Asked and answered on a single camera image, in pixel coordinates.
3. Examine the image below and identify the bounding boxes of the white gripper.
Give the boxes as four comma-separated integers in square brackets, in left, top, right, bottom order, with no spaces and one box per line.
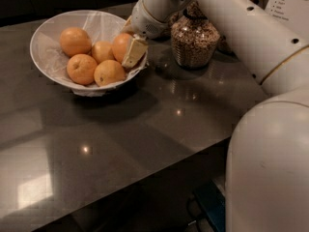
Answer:
[121,0,167,69]

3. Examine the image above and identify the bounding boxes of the orange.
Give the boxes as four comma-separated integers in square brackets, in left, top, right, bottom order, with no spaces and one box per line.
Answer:
[67,54,98,85]
[112,33,133,63]
[60,27,92,57]
[94,60,126,86]

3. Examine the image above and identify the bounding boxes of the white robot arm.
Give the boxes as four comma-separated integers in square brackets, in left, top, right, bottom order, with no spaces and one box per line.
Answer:
[131,0,309,232]

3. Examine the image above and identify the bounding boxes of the white bowl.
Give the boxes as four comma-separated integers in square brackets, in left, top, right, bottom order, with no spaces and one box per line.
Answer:
[30,10,148,97]

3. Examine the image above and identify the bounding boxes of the orange centre small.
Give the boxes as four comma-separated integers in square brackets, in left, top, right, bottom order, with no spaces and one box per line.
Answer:
[91,41,114,64]

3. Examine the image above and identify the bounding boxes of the glass cereal jar front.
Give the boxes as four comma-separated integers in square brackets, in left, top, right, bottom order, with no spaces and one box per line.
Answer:
[171,2,220,70]

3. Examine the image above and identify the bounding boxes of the allergens information sign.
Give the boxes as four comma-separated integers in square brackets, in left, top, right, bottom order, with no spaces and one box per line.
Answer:
[266,0,309,40]

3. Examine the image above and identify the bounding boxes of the blue box on floor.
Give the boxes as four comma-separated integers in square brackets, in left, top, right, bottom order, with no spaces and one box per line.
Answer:
[193,181,226,232]

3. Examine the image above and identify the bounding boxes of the black floor cables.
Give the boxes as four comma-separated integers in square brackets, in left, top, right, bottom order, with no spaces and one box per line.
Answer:
[180,193,207,232]

